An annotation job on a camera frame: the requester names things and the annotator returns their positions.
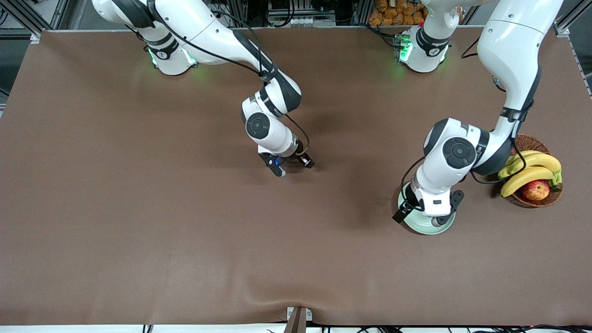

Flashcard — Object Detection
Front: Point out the bag of orange bread rolls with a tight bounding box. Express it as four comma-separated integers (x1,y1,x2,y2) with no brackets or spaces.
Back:
369,0,428,26

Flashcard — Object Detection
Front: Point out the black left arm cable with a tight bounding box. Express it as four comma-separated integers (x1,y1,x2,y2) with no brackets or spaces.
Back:
400,37,529,211

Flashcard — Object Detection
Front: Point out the brown wicker basket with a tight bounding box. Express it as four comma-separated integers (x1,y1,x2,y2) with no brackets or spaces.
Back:
502,134,564,208

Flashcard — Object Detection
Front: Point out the aluminium frame strut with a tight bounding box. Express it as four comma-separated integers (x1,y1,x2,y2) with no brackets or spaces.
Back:
554,0,592,36

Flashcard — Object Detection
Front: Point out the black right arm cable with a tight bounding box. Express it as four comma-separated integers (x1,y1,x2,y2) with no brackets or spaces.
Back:
139,0,311,158

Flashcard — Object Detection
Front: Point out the table edge clamp bracket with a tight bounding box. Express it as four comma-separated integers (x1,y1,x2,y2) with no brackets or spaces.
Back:
283,306,313,333

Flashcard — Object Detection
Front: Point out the pale green round plate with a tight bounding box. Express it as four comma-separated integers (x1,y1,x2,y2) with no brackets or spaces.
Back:
398,182,456,235

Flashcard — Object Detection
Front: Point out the red apple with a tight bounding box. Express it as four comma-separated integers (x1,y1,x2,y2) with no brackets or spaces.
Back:
521,180,551,202

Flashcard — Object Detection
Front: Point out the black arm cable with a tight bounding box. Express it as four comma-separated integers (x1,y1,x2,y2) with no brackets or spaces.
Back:
139,0,311,158
400,37,529,211

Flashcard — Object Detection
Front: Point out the table cover cloth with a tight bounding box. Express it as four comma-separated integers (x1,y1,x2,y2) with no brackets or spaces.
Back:
0,25,592,327

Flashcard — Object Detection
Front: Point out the white connector strip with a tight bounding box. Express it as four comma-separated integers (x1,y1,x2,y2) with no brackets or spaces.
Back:
288,16,337,27

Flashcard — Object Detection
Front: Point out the yellow banana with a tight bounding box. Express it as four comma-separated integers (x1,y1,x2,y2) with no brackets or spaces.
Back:
506,150,544,167
508,153,562,185
500,166,555,198

